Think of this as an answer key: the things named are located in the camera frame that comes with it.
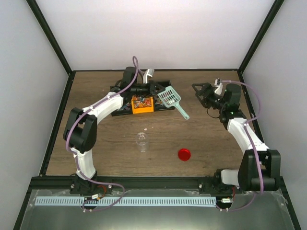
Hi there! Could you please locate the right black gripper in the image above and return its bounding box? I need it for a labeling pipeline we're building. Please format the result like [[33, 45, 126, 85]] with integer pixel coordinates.
[[191, 83, 226, 111]]

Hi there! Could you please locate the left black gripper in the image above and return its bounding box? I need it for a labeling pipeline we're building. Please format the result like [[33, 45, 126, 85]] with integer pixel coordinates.
[[130, 80, 165, 98]]

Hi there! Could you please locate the light blue slotted scoop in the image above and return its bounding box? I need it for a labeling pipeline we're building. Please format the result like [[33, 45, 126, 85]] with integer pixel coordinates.
[[157, 86, 189, 120]]

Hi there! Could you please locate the black candy bin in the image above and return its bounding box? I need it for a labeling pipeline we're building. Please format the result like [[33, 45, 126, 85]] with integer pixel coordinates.
[[111, 96, 133, 116], [151, 80, 174, 112]]

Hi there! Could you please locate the orange candy bin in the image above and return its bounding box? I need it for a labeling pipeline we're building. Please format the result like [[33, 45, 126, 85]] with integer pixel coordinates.
[[131, 95, 154, 115]]

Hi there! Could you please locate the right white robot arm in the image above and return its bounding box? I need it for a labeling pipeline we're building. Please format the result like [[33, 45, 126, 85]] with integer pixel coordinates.
[[192, 79, 281, 193]]

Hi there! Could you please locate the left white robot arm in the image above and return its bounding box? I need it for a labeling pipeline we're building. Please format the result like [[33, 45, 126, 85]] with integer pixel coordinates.
[[63, 80, 171, 194]]

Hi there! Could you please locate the clear plastic jar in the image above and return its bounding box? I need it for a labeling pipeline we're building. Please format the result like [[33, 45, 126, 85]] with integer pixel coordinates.
[[135, 132, 149, 152]]

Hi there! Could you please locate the red jar lid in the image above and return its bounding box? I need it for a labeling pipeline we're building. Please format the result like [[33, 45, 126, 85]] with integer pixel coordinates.
[[177, 149, 191, 161]]

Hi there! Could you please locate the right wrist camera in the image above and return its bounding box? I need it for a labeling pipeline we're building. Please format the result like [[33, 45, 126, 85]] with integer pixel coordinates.
[[214, 78, 223, 95]]

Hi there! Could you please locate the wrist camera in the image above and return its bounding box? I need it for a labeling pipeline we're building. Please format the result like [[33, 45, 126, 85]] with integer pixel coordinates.
[[142, 69, 154, 84], [214, 78, 223, 95]]

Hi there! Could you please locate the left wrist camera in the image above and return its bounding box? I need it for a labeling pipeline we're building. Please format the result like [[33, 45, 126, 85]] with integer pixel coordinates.
[[142, 69, 154, 84]]

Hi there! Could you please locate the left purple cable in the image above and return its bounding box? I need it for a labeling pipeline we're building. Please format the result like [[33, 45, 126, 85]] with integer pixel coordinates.
[[66, 56, 144, 213]]

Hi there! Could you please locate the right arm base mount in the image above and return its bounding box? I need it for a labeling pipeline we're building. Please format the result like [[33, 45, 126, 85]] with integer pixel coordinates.
[[198, 169, 241, 195]]

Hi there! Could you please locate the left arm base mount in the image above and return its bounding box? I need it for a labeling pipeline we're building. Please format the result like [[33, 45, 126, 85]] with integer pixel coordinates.
[[70, 173, 112, 196]]

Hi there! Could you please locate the black aluminium frame rail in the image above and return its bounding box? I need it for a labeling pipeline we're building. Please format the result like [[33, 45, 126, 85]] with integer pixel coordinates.
[[28, 176, 283, 191]]

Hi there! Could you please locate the light blue slotted cable duct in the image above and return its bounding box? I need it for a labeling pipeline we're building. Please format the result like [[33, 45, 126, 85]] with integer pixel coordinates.
[[35, 196, 216, 207]]

